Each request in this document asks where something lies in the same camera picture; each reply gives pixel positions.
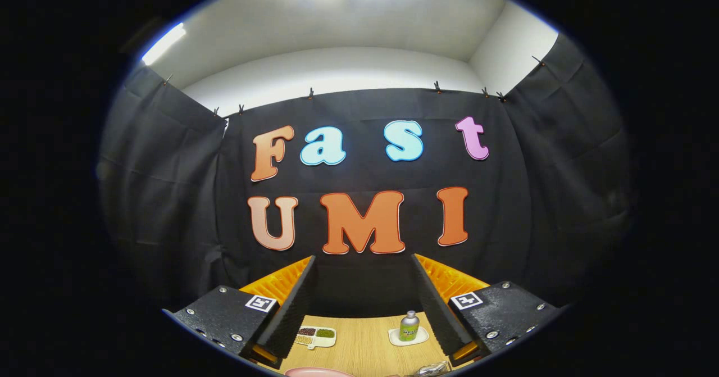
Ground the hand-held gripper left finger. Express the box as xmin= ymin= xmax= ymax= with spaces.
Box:
xmin=163 ymin=255 xmax=316 ymax=369

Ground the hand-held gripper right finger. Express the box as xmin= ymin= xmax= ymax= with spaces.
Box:
xmin=410 ymin=253 xmax=565 ymax=366

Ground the white square coaster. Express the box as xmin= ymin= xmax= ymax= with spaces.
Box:
xmin=388 ymin=326 xmax=430 ymax=347

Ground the green soda bottle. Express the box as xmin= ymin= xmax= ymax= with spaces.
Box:
xmin=399 ymin=310 xmax=420 ymax=342

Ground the white divided snack dish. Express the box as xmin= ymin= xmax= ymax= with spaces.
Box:
xmin=294 ymin=325 xmax=337 ymax=349

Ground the pink round plate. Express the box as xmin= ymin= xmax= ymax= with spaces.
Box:
xmin=285 ymin=367 xmax=354 ymax=377

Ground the row of black cloth clips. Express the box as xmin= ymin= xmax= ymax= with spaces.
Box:
xmin=163 ymin=56 xmax=547 ymax=116

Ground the ceiling light panel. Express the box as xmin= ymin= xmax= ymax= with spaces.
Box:
xmin=142 ymin=22 xmax=187 ymax=66

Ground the metal wire cutlery rack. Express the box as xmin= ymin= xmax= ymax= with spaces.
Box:
xmin=416 ymin=361 xmax=452 ymax=377

